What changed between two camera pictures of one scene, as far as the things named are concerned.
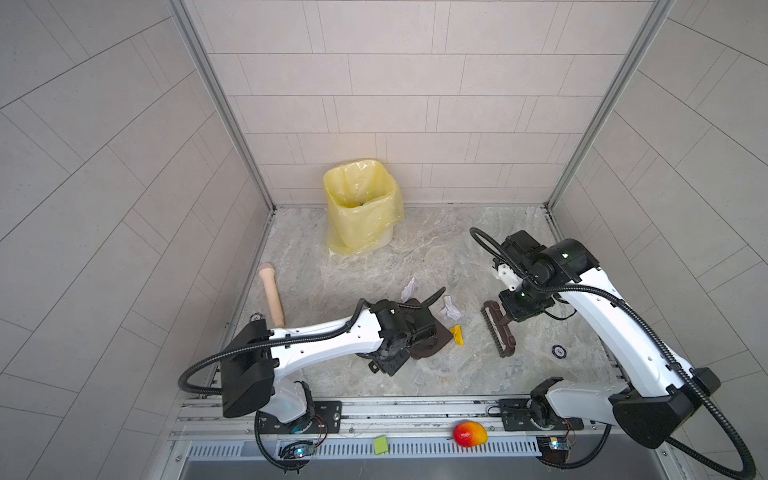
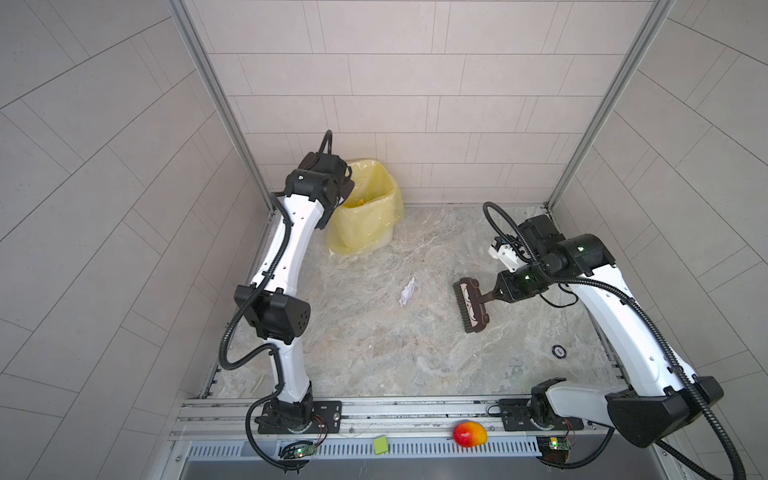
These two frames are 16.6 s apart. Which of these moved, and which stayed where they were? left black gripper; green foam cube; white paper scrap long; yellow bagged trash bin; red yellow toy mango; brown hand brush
Moved: brown hand brush; left black gripper
Stayed: green foam cube; white paper scrap long; yellow bagged trash bin; red yellow toy mango
